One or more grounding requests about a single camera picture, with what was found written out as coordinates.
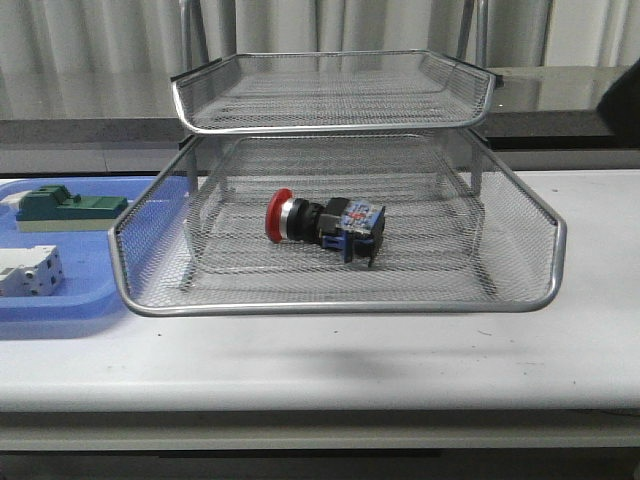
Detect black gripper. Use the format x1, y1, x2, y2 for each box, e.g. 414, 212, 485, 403
597, 63, 639, 145

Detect silver mesh tray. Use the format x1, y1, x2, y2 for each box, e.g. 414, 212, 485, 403
171, 50, 498, 135
109, 130, 567, 316
182, 201, 484, 274

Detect red emergency stop button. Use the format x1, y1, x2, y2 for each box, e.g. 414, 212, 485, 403
264, 188, 386, 264

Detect blue plastic tray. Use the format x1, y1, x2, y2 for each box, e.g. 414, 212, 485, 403
1, 176, 153, 322

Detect green terminal block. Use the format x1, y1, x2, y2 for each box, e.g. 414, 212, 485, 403
16, 184, 128, 232

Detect white circuit breaker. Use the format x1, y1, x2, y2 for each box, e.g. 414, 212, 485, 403
1, 245, 64, 297

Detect white component behind terminal block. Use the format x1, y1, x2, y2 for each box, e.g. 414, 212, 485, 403
0, 191, 29, 215

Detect silver metal rack frame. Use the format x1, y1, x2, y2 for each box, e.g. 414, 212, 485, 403
178, 0, 499, 296

